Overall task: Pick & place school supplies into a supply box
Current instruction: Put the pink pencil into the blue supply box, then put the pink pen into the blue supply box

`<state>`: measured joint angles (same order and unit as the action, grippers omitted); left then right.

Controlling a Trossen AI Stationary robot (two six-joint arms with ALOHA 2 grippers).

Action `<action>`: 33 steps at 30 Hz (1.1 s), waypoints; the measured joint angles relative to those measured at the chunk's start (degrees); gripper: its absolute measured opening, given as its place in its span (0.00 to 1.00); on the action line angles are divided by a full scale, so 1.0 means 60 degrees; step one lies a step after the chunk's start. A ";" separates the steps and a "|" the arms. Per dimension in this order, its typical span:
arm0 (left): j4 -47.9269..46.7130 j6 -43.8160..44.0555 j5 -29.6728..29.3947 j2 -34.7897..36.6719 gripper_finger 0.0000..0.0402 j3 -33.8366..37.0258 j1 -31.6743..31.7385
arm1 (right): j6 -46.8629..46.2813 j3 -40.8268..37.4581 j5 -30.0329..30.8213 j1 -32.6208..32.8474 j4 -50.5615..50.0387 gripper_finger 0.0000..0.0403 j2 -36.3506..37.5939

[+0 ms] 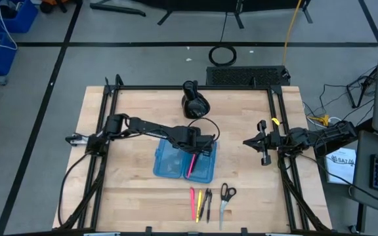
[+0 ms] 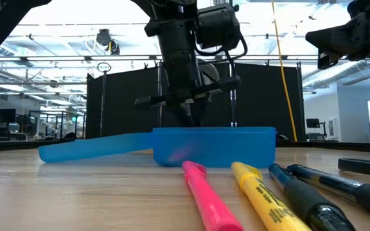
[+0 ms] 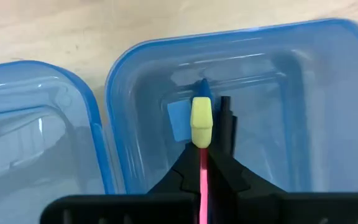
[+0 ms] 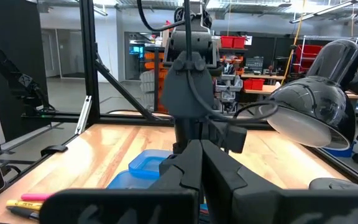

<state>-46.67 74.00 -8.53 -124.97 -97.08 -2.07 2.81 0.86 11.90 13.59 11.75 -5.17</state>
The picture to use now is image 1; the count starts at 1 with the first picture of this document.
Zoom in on black perforated case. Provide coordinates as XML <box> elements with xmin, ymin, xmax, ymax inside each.
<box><xmin>205</xmin><ymin>65</ymin><xmax>291</xmax><ymax>88</ymax></box>

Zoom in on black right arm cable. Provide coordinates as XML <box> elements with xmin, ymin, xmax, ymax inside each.
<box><xmin>299</xmin><ymin>153</ymin><xmax>378</xmax><ymax>205</ymax></box>

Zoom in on yellow highlighter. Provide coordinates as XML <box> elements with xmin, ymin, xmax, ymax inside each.
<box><xmin>196</xmin><ymin>189</ymin><xmax>203</xmax><ymax>224</ymax></box>

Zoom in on black partition screen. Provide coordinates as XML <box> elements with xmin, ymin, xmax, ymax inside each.
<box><xmin>133</xmin><ymin>0</ymin><xmax>313</xmax><ymax>30</ymax></box>

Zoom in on black stand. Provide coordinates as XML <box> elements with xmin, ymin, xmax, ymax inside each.
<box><xmin>89</xmin><ymin>2</ymin><xmax>146</xmax><ymax>17</ymax></box>

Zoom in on pink pencil with yellow eraser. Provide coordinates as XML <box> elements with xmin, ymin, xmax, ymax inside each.
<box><xmin>186</xmin><ymin>153</ymin><xmax>197</xmax><ymax>180</ymax></box>

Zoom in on black handled scissors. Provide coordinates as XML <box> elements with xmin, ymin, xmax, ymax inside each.
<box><xmin>219</xmin><ymin>182</ymin><xmax>238</xmax><ymax>231</ymax></box>

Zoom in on pink highlighter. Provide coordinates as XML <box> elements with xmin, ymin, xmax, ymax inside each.
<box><xmin>189</xmin><ymin>186</ymin><xmax>196</xmax><ymax>221</ymax></box>

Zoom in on yellow cable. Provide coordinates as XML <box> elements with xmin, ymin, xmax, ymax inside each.
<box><xmin>282</xmin><ymin>0</ymin><xmax>303</xmax><ymax>66</ymax></box>

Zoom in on white paper sheet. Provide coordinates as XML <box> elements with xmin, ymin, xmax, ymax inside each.
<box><xmin>325</xmin><ymin>147</ymin><xmax>357</xmax><ymax>185</ymax></box>

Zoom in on orange and black item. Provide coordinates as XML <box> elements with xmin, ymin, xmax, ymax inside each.
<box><xmin>39</xmin><ymin>0</ymin><xmax>78</xmax><ymax>14</ymax></box>

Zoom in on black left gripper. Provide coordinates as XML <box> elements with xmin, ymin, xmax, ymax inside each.
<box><xmin>175</xmin><ymin>125</ymin><xmax>217</xmax><ymax>157</ymax></box>

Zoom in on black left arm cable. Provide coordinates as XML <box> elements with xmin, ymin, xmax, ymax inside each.
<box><xmin>57</xmin><ymin>152</ymin><xmax>91</xmax><ymax>227</ymax></box>

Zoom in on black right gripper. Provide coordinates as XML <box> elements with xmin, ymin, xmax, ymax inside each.
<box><xmin>243</xmin><ymin>119</ymin><xmax>288</xmax><ymax>167</ymax></box>

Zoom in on coiled black cable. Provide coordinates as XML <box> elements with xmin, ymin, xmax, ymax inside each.
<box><xmin>208</xmin><ymin>45</ymin><xmax>238</xmax><ymax>67</ymax></box>

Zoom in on black tape dispenser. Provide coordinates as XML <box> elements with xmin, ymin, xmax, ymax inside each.
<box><xmin>181</xmin><ymin>80</ymin><xmax>211</xmax><ymax>120</ymax></box>

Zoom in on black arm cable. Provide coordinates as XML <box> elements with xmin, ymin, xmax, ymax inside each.
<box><xmin>57</xmin><ymin>152</ymin><xmax>91</xmax><ymax>227</ymax></box>
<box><xmin>299</xmin><ymin>153</ymin><xmax>378</xmax><ymax>205</ymax></box>

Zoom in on blue plastic supply box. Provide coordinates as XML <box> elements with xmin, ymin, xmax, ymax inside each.
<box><xmin>152</xmin><ymin>137</ymin><xmax>218</xmax><ymax>184</ymax></box>

